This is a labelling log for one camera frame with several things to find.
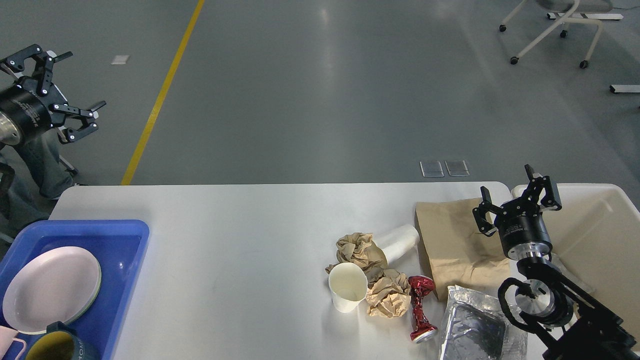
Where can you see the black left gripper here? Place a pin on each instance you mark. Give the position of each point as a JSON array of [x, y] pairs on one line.
[[24, 117]]

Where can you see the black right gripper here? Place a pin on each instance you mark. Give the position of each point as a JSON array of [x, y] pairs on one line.
[[519, 222]]

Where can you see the brown paper bag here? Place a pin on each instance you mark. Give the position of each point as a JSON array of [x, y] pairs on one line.
[[459, 254]]

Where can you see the silver foil bag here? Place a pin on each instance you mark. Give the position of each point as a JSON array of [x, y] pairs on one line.
[[474, 327]]

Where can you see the pink plate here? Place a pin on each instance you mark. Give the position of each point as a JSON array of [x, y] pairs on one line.
[[50, 288]]

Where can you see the pink mug dark inside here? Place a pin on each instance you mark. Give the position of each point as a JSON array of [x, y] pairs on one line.
[[9, 338]]

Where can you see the teal mug yellow inside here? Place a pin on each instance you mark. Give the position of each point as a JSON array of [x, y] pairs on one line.
[[60, 342]]

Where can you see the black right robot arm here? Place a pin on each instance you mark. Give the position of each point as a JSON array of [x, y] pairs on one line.
[[572, 324]]

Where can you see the person leg in jeans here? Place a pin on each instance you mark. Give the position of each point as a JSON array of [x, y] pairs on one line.
[[42, 159]]

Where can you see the beige plastic bin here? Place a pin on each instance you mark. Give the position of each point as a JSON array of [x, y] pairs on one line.
[[596, 235]]

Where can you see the lying white paper cup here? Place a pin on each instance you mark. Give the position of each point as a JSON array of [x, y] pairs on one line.
[[397, 242]]

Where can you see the crushed red can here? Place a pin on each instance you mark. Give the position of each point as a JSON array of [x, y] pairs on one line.
[[420, 287]]

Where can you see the light crumpled brown paper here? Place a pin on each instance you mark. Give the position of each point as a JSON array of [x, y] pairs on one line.
[[388, 294]]

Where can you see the white metal bar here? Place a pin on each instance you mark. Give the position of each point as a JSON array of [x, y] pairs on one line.
[[624, 88]]

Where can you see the dark crumpled brown paper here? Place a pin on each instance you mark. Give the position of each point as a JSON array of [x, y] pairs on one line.
[[360, 249]]

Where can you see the blue plastic tray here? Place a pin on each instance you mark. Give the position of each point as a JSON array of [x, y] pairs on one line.
[[120, 247]]

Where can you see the upright white paper cup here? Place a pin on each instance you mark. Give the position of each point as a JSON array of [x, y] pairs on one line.
[[348, 285]]

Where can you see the white rolling chair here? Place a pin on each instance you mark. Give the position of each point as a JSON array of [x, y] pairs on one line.
[[569, 12]]

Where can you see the light green plate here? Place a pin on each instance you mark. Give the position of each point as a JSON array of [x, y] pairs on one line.
[[90, 300]]

